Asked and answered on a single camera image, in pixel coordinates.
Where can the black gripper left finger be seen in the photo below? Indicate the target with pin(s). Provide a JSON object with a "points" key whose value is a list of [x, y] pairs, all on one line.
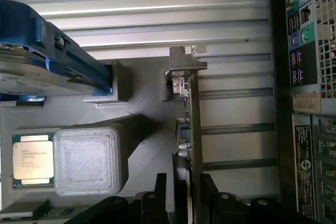
{"points": [[155, 203]]}

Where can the computer case rear panel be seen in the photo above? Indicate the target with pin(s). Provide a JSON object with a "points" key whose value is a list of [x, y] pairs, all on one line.
{"points": [[302, 98]]}

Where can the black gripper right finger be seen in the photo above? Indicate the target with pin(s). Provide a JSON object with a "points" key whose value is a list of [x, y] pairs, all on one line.
{"points": [[220, 205]]}

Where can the beige wooden label tag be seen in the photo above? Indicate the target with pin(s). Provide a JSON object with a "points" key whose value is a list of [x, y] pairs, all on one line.
{"points": [[306, 102]]}

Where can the green gpu card with bracket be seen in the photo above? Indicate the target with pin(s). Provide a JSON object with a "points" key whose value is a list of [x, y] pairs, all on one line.
{"points": [[189, 119]]}

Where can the silver cpu chip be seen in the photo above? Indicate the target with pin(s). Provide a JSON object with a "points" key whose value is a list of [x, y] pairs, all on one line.
{"points": [[33, 156]]}

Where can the hard disk in blue caddy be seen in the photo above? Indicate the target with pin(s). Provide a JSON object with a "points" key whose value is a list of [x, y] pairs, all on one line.
{"points": [[39, 58]]}

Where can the grey printed parts rack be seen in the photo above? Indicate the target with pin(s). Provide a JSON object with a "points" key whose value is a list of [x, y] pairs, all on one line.
{"points": [[126, 129]]}

